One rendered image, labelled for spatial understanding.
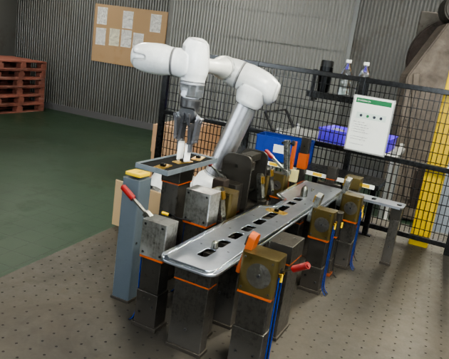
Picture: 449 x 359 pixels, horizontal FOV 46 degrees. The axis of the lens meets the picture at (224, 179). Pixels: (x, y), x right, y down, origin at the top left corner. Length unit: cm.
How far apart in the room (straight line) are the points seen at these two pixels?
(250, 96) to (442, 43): 392
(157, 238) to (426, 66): 480
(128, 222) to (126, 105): 812
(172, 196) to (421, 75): 444
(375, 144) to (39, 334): 200
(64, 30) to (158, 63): 875
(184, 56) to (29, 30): 936
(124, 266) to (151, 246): 24
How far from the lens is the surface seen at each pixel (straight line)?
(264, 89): 238
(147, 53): 194
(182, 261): 150
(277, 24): 864
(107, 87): 1005
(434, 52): 607
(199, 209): 181
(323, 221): 207
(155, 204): 242
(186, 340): 164
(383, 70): 833
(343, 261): 247
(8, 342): 169
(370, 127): 297
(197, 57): 189
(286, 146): 251
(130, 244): 181
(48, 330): 173
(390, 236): 262
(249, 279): 149
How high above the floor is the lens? 159
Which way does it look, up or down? 14 degrees down
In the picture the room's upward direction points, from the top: 8 degrees clockwise
